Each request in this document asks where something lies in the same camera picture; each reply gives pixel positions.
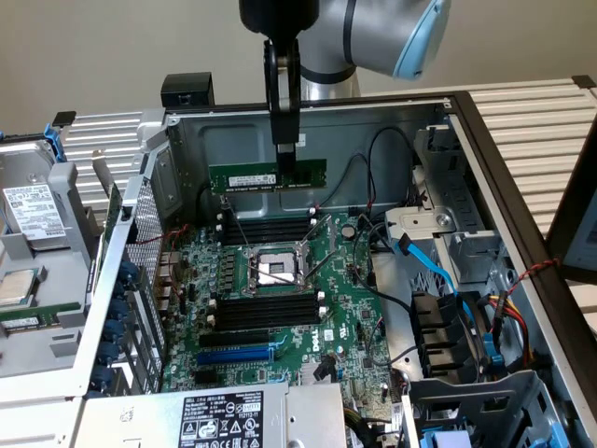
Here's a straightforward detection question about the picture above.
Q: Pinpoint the blue SATA wire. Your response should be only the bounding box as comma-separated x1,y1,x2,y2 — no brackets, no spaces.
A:
394,235,477,337

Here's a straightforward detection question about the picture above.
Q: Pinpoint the green RAM stick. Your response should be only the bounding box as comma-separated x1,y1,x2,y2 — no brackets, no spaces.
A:
0,301,81,335
208,158,328,192

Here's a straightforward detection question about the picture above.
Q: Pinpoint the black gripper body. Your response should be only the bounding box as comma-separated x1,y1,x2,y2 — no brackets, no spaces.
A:
240,0,323,42

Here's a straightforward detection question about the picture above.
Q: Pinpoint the metal disk bay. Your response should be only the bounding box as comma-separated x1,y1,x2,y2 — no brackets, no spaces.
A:
384,125,509,286

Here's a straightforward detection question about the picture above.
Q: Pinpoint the grey drive cage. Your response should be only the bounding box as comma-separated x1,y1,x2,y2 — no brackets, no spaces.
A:
405,368,561,448

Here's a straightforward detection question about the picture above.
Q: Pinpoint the yellow red power wire bundle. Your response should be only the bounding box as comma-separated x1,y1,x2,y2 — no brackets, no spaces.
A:
484,291,535,365

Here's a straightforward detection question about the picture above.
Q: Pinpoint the long black expansion slot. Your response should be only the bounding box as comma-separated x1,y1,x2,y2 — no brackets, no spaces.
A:
199,329,271,349

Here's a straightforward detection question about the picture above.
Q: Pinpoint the silver chipset heatsink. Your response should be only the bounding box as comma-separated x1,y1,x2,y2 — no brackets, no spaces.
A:
300,361,328,385

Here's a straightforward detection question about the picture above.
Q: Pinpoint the red black twisted wire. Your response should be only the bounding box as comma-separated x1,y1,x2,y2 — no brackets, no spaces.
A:
507,257,561,293

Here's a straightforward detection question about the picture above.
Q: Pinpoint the black wire with plug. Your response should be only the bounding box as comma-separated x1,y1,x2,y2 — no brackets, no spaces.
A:
196,186,230,228

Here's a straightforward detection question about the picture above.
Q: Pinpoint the grey parts rack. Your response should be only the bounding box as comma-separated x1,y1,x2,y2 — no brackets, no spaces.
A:
0,161,102,379

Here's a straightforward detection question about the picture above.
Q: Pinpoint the open metal PC case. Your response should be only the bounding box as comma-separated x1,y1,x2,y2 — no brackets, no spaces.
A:
0,91,597,448

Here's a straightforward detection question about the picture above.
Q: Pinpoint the metal socket cover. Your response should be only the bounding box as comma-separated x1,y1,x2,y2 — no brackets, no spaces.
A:
300,213,338,281

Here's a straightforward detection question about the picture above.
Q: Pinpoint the blue expansion slot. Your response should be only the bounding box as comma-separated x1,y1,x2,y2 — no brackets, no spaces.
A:
195,344,274,368

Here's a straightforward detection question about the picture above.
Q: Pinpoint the black box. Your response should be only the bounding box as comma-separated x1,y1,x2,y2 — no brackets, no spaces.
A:
160,73,216,107

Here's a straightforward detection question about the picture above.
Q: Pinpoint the grey power supply unit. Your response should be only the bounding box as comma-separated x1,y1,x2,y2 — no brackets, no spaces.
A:
69,382,349,448

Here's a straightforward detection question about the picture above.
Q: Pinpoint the black red wire loop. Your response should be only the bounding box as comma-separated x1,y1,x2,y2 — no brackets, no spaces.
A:
315,153,374,209

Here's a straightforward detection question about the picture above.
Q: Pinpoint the CPU socket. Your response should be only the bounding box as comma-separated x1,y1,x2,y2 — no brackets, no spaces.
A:
240,242,316,298

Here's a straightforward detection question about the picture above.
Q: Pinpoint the green Dell motherboard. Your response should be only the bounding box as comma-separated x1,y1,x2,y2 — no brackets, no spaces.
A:
158,212,397,407

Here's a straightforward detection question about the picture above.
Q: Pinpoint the thick black wire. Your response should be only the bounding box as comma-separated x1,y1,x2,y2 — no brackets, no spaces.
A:
350,212,416,315

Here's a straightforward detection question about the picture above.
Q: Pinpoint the silver hard disk white label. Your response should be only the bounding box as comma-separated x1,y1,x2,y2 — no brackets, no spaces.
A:
0,139,70,253

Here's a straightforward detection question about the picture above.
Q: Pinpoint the green graphics card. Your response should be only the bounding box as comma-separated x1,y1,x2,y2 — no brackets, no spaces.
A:
92,147,123,246

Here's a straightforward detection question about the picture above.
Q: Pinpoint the blue plastic latch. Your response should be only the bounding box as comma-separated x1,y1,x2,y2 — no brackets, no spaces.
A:
482,333,503,370

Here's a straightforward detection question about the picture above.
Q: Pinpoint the metal locking lever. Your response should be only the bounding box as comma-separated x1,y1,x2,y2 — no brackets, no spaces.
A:
218,194,253,251
305,251,340,284

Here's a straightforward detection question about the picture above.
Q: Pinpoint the blue disk caddy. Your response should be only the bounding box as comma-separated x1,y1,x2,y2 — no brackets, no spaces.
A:
0,123,70,165

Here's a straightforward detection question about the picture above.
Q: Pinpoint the tall black wire loop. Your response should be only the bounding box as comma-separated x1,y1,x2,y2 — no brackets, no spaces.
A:
367,126,415,206

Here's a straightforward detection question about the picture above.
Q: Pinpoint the silver CPU chip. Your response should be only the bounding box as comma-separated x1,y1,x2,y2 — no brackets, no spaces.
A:
0,269,40,307

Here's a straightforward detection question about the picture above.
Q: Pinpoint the dark framed panel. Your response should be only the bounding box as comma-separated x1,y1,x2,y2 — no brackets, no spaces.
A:
545,134,597,281

